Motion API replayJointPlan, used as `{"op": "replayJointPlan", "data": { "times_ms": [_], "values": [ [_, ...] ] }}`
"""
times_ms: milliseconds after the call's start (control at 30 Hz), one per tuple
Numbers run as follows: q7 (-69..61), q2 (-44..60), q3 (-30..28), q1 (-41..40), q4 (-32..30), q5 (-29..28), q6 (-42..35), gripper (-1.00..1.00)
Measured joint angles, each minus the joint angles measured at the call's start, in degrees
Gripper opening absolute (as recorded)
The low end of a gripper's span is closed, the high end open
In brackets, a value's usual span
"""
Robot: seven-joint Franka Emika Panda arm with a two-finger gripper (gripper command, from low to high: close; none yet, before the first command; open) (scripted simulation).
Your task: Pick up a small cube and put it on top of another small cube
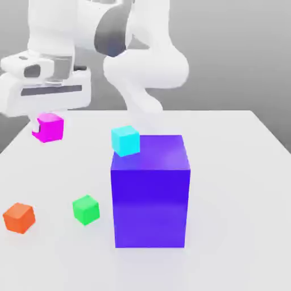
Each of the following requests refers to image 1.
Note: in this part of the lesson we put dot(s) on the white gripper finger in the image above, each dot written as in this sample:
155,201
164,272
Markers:
35,124

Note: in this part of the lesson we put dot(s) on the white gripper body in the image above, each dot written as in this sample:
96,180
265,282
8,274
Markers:
75,100

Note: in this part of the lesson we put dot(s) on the small magenta cube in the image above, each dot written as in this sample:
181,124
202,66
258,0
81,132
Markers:
51,128

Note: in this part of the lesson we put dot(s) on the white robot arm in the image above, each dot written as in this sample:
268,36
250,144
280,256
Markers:
145,68

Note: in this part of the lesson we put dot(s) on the small cyan cube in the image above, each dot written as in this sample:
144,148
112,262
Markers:
125,141

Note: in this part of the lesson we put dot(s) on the small orange cube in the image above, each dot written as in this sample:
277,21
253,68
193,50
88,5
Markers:
19,218

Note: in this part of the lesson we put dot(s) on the small green cube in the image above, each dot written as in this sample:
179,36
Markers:
86,210

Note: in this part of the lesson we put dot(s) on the large blue box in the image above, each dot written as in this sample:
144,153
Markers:
150,193

